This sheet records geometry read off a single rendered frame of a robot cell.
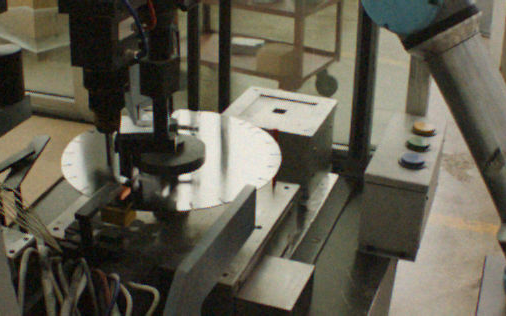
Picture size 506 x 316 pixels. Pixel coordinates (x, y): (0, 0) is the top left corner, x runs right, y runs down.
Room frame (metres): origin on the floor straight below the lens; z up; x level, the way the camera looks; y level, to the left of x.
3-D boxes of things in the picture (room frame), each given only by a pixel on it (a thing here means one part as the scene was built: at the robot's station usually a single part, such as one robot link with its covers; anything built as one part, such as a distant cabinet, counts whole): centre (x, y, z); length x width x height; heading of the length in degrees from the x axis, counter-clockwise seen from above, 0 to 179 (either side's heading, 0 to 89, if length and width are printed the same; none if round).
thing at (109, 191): (0.78, 0.19, 0.95); 0.10 x 0.03 x 0.07; 160
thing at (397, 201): (1.13, -0.28, 0.82); 0.28 x 0.11 x 0.15; 160
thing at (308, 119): (1.26, -0.05, 0.82); 0.18 x 0.18 x 0.15; 70
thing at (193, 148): (0.96, 0.12, 0.96); 0.11 x 0.11 x 0.03
